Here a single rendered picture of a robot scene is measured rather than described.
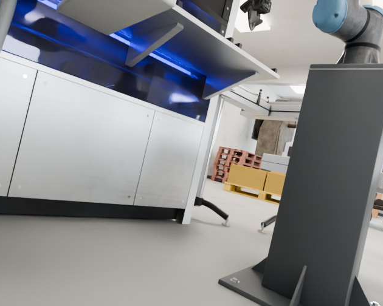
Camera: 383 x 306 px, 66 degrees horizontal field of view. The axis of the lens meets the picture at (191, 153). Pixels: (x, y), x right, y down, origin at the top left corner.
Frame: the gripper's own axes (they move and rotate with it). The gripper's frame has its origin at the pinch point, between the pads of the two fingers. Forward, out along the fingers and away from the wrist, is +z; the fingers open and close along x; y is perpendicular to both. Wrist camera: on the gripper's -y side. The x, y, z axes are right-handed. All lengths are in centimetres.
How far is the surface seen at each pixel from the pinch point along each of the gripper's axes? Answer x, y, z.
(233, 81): 0.1, -3.6, 27.3
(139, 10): -71, 18, 32
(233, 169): 259, -195, 70
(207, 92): 0.4, -21.5, 32.9
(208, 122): 10, -25, 48
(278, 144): 561, -306, -18
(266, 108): 78, -34, 20
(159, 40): -49, -2, 28
